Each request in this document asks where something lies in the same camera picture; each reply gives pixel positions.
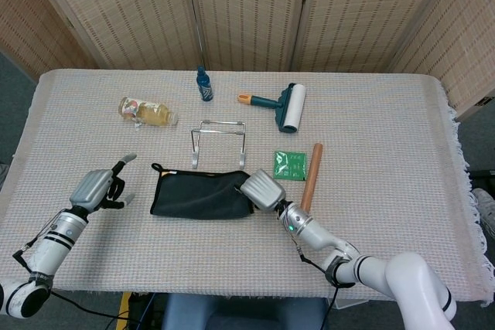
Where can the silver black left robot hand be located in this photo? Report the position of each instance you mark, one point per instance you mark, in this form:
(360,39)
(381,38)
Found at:
(91,189)

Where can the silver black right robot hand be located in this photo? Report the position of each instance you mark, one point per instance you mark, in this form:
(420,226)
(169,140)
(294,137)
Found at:
(265,191)

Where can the yellow cloth with black back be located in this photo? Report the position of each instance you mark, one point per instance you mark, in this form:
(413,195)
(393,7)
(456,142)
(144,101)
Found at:
(193,198)

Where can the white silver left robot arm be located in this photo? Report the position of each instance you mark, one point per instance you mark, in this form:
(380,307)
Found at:
(50,249)

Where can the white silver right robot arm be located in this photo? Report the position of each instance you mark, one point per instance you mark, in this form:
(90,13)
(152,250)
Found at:
(371,268)

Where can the green tea packet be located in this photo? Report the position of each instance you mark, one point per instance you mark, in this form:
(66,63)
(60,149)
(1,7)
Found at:
(290,165)

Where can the wooden rolling pin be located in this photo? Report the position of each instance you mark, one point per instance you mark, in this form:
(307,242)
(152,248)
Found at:
(312,175)

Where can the teal lint roller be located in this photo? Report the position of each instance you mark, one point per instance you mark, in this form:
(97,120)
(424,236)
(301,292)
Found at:
(294,107)

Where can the clear plastic tea bottle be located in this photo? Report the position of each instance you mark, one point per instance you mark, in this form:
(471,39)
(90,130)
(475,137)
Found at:
(149,111)

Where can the beige woven tablecloth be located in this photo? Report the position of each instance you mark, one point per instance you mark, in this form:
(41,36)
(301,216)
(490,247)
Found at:
(367,152)

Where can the blue spray bottle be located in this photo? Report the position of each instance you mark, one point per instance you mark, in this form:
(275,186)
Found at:
(205,88)

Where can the blue padded seat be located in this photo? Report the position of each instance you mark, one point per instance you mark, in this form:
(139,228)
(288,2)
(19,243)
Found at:
(243,312)

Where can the bamboo folding screen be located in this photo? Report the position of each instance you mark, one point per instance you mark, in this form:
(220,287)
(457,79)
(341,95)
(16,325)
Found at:
(251,13)

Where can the white sneaker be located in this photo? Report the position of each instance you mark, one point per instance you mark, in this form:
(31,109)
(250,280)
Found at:
(483,206)

